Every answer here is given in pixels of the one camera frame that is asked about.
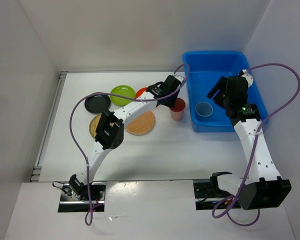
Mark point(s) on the pink plastic cup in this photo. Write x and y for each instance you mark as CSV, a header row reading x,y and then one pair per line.
x,y
177,111

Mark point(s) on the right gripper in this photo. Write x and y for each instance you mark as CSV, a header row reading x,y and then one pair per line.
x,y
220,84

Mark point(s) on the brown woven bamboo tray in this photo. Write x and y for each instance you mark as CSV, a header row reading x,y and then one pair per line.
x,y
142,124

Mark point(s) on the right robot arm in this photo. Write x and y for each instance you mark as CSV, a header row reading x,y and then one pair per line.
x,y
264,187

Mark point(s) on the green plastic plate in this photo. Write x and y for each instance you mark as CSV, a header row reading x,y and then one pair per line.
x,y
122,90

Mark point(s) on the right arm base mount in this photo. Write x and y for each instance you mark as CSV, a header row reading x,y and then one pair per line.
x,y
205,197

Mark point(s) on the green-rimmed bamboo tray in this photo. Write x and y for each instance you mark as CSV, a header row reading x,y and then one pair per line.
x,y
93,125

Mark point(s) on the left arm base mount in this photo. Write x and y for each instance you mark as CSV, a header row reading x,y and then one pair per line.
x,y
70,202

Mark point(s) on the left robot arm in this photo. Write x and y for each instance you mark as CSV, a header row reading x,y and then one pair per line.
x,y
111,126

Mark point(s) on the blue-grey plastic cup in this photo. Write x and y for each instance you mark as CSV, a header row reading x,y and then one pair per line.
x,y
203,109

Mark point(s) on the orange plastic plate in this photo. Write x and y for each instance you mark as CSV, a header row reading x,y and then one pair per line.
x,y
140,92

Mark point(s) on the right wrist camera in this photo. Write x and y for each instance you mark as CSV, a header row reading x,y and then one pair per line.
x,y
249,78

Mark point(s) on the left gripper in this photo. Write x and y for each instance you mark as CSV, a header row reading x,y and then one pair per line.
x,y
171,104

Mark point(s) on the black plastic plate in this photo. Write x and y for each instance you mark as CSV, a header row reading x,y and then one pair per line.
x,y
97,104

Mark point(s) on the blue plastic bin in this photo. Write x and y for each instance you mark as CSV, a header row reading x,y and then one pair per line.
x,y
204,69

